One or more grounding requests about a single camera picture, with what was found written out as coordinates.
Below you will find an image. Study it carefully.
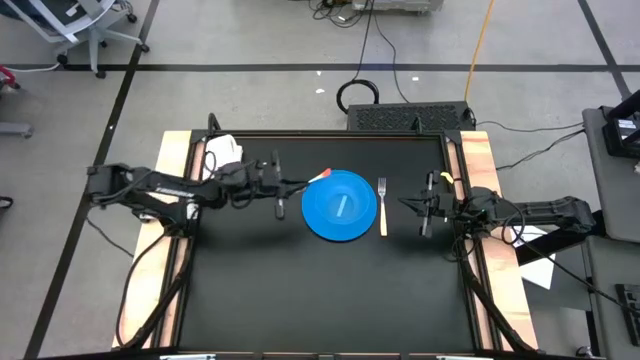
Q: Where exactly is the white paper sheet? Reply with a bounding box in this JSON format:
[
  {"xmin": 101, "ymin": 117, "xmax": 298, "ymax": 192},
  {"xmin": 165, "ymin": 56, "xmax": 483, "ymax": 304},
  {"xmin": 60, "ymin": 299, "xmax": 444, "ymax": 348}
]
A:
[{"xmin": 508, "ymin": 224, "xmax": 557, "ymax": 291}]

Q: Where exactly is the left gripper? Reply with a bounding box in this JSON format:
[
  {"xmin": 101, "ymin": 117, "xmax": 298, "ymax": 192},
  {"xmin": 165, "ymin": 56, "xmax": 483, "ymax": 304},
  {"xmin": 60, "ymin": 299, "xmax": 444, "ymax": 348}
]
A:
[{"xmin": 215, "ymin": 150, "xmax": 310, "ymax": 220}]

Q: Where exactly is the red tool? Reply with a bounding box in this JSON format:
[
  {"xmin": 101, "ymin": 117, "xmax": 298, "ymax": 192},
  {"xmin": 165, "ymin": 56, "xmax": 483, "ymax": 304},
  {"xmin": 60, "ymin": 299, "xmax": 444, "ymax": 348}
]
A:
[{"xmin": 0, "ymin": 63, "xmax": 22, "ymax": 96}]

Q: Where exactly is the metal spoon with orange handle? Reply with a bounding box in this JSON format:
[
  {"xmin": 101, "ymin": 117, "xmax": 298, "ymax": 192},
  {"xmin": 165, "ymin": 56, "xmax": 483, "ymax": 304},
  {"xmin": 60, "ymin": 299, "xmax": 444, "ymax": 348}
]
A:
[{"xmin": 305, "ymin": 168, "xmax": 333, "ymax": 185}]

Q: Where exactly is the white cable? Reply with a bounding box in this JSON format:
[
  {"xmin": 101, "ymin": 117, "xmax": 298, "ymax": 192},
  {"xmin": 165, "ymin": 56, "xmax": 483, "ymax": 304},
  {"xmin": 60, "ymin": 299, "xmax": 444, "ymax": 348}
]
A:
[{"xmin": 0, "ymin": 62, "xmax": 61, "ymax": 74}]

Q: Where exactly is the white office chair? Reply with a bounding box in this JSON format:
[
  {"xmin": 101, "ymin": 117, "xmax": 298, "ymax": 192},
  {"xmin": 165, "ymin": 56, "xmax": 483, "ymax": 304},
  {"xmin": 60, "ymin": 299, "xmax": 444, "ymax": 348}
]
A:
[{"xmin": 0, "ymin": 0, "xmax": 151, "ymax": 80}]

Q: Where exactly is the metal fork with wooden handle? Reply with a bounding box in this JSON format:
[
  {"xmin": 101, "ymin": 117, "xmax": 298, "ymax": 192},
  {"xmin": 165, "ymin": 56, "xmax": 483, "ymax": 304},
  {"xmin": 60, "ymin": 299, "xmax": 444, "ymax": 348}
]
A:
[{"xmin": 377, "ymin": 176, "xmax": 389, "ymax": 238}]

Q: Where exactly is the black screen device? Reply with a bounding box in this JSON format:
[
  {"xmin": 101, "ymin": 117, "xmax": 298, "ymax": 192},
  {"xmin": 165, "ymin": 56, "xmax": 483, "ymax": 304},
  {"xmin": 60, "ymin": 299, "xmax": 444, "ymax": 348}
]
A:
[{"xmin": 601, "ymin": 89, "xmax": 640, "ymax": 160}]

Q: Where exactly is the black floor beam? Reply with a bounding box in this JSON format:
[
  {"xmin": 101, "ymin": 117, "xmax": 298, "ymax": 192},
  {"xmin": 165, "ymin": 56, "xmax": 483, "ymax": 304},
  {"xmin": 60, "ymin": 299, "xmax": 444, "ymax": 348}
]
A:
[{"xmin": 514, "ymin": 209, "xmax": 607, "ymax": 266}]

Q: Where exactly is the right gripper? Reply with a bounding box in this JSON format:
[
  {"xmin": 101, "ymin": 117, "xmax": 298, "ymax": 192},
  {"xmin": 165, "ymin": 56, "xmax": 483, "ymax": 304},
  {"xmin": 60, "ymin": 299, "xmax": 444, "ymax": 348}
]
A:
[{"xmin": 398, "ymin": 172, "xmax": 469, "ymax": 239}]

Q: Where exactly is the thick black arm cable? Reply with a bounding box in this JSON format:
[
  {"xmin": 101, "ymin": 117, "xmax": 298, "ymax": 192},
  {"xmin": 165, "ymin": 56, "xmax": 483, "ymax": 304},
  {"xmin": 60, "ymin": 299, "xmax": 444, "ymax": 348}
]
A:
[{"xmin": 114, "ymin": 227, "xmax": 174, "ymax": 350}]

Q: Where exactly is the grey desk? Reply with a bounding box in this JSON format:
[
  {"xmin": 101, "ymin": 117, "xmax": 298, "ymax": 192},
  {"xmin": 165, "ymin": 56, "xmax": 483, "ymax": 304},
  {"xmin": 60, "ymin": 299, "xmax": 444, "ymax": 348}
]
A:
[
  {"xmin": 582, "ymin": 106, "xmax": 640, "ymax": 245},
  {"xmin": 581, "ymin": 234, "xmax": 640, "ymax": 360}
]

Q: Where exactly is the black coiled cable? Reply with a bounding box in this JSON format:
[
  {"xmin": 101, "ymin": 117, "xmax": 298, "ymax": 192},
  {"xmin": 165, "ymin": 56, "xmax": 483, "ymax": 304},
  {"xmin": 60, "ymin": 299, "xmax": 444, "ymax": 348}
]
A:
[{"xmin": 336, "ymin": 78, "xmax": 381, "ymax": 115}]

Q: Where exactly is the tangled black cable bundle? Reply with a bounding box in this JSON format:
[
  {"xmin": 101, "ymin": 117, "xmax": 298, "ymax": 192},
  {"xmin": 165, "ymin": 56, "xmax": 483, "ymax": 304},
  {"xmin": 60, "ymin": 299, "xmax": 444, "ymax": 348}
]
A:
[{"xmin": 308, "ymin": 0, "xmax": 364, "ymax": 29}]

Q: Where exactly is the grey metal furniture foot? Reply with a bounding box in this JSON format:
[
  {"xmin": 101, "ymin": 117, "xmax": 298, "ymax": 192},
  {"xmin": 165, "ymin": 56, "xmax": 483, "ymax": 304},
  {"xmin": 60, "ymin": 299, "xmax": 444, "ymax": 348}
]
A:
[{"xmin": 0, "ymin": 122, "xmax": 34, "ymax": 140}]

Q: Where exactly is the black perforated computer case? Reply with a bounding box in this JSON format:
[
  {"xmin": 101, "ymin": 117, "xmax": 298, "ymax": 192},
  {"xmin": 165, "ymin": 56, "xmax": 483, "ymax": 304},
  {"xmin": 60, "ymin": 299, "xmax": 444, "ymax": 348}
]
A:
[{"xmin": 346, "ymin": 101, "xmax": 475, "ymax": 132}]

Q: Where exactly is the thin black desk cable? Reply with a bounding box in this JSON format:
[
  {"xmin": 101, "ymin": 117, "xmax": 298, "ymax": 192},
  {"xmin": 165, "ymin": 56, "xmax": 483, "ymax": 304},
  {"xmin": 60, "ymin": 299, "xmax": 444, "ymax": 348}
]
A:
[{"xmin": 474, "ymin": 119, "xmax": 586, "ymax": 136}]

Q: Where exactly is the yellow cable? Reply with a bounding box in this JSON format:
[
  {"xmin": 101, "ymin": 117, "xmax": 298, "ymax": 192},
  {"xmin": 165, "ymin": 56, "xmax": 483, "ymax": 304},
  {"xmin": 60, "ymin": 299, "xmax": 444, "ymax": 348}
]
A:
[{"xmin": 463, "ymin": 0, "xmax": 497, "ymax": 104}]

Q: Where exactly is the wooden table board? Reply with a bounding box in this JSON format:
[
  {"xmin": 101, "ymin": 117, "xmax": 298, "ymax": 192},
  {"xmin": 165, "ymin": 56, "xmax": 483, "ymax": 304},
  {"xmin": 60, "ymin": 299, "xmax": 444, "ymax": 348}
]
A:
[{"xmin": 112, "ymin": 130, "xmax": 539, "ymax": 351}]

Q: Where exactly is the long black floor cable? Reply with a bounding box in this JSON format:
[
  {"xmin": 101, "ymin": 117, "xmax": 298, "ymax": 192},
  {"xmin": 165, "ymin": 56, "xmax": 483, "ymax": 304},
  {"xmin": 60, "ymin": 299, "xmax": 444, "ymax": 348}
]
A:
[{"xmin": 504, "ymin": 224, "xmax": 640, "ymax": 321}]

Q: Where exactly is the white folded cloth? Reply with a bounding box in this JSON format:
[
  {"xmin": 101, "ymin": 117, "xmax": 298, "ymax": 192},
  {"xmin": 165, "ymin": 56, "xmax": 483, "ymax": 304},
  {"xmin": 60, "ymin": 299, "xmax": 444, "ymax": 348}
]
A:
[{"xmin": 202, "ymin": 133, "xmax": 245, "ymax": 181}]

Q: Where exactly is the black table frame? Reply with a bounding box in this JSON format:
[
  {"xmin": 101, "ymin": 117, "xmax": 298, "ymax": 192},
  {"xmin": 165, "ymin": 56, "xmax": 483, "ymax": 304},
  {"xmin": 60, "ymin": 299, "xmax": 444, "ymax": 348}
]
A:
[{"xmin": 154, "ymin": 127, "xmax": 501, "ymax": 360}]

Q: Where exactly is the blue round plate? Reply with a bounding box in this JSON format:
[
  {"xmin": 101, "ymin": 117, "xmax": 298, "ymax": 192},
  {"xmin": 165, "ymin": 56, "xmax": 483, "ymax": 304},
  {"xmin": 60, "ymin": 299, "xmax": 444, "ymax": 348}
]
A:
[{"xmin": 301, "ymin": 169, "xmax": 379, "ymax": 243}]

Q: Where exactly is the grey equipment box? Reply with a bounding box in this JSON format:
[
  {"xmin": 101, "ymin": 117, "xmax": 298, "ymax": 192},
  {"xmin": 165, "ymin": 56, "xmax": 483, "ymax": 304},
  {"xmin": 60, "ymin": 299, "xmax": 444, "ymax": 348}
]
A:
[{"xmin": 352, "ymin": 0, "xmax": 445, "ymax": 15}]

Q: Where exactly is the thin black floor cable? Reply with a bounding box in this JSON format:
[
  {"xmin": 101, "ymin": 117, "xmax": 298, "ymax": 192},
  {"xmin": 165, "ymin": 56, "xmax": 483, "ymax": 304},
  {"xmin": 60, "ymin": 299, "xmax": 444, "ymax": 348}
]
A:
[
  {"xmin": 372, "ymin": 14, "xmax": 412, "ymax": 105},
  {"xmin": 351, "ymin": 0, "xmax": 376, "ymax": 84}
]

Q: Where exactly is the black frame post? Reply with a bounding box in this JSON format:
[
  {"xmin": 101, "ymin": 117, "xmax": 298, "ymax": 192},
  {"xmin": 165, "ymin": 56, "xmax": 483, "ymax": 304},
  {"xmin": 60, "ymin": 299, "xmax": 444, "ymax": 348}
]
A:
[
  {"xmin": 122, "ymin": 238, "xmax": 196, "ymax": 351},
  {"xmin": 457, "ymin": 244, "xmax": 536, "ymax": 354}
]

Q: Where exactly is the black keyboard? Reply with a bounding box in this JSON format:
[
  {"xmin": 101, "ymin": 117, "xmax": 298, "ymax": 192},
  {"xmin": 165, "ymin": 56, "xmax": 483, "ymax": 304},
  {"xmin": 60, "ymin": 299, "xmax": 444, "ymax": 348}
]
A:
[{"xmin": 614, "ymin": 283, "xmax": 640, "ymax": 332}]

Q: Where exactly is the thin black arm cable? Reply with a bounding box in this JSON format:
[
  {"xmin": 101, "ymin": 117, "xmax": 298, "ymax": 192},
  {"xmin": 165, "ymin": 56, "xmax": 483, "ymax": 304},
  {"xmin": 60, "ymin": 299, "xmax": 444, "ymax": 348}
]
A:
[{"xmin": 85, "ymin": 217, "xmax": 135, "ymax": 259}]

